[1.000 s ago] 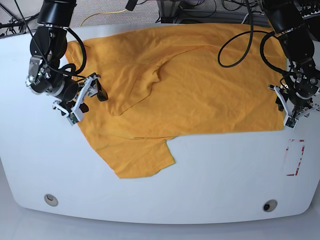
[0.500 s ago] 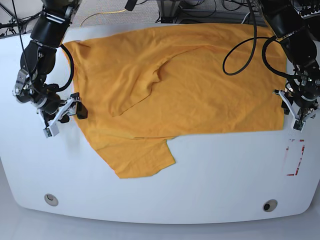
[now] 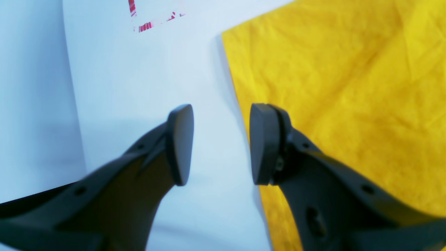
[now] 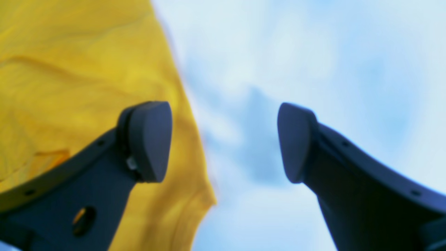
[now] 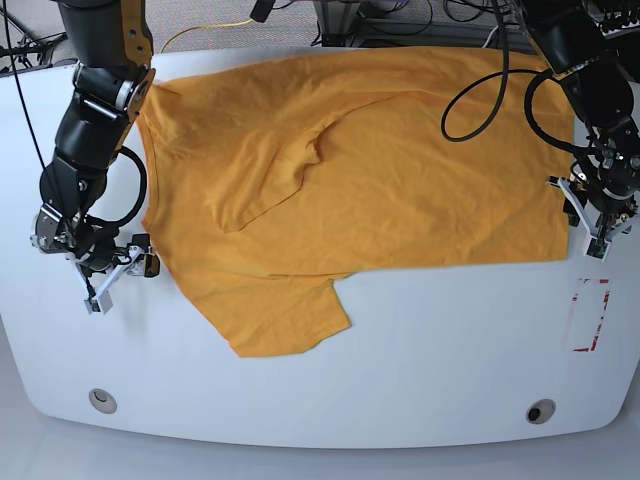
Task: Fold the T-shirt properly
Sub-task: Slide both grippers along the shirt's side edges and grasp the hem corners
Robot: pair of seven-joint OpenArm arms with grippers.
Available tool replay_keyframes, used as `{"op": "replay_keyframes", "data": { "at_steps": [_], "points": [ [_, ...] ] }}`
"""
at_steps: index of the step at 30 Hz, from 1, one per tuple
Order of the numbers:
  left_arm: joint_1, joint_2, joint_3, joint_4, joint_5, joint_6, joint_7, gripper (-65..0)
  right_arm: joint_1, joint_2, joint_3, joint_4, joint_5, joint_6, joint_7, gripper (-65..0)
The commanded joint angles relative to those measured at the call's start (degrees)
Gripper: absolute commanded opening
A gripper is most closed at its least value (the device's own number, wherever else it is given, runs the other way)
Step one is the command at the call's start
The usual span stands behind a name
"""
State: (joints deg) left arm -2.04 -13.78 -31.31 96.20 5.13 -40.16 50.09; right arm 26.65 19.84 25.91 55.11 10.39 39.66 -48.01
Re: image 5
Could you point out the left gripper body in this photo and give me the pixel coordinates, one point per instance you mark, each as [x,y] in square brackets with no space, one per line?
[601,216]

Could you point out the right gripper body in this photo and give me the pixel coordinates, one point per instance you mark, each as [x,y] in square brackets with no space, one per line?
[102,264]

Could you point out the orange T-shirt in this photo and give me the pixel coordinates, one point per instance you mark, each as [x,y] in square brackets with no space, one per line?
[270,181]

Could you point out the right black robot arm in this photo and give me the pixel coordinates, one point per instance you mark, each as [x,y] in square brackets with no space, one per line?
[114,47]

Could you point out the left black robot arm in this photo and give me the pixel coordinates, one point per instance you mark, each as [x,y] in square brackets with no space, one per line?
[595,77]

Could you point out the red tape rectangle marking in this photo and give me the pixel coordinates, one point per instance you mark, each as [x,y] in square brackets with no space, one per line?
[587,313]

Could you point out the white power strip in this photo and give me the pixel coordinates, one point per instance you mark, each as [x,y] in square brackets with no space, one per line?
[612,25]

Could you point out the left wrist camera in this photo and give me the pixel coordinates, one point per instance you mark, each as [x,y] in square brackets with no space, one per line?
[596,248]

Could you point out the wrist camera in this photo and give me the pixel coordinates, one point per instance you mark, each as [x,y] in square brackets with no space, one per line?
[100,304]
[596,248]

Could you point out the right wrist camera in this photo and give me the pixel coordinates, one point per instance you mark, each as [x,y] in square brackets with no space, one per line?
[100,304]

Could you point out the left table cable grommet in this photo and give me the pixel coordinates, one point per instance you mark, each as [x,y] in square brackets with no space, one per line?
[102,401]

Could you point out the table cable grommet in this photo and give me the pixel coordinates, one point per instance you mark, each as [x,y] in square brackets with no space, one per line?
[541,411]
[102,401]

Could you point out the right table cable grommet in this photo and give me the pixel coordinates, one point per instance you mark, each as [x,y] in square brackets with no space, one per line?
[541,411]

